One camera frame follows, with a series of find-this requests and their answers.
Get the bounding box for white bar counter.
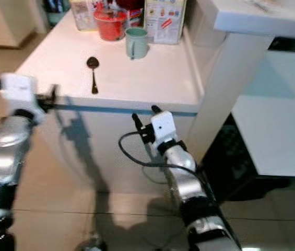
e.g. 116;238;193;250
186;0;295;163

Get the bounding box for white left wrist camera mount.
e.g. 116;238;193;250
0;73;39;110

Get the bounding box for pale green mug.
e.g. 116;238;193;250
125;28;149;60

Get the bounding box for large white cereal box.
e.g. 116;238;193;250
144;0;187;44

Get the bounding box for beige cabinet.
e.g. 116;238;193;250
0;0;36;48

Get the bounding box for gold-toned metal spoon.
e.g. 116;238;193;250
86;56;101;95

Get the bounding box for red food package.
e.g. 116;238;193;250
116;0;145;27

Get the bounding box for white low cabinet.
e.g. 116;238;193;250
14;8;208;202

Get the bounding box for black plastic crate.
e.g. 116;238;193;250
200;112;241;206

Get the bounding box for small printed food box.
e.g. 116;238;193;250
70;0;98;31

